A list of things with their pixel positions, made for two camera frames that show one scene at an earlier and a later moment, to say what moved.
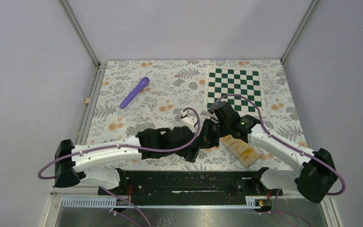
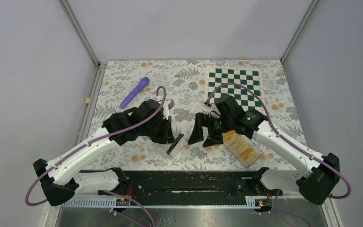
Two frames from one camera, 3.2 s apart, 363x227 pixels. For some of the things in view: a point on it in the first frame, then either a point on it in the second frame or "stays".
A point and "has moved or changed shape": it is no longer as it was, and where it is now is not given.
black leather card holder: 190,153 has moved or changed shape
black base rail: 191,187 stays
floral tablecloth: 175,85 stays
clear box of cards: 247,154 stays
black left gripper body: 180,152 -> 158,132
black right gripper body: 220,129 stays
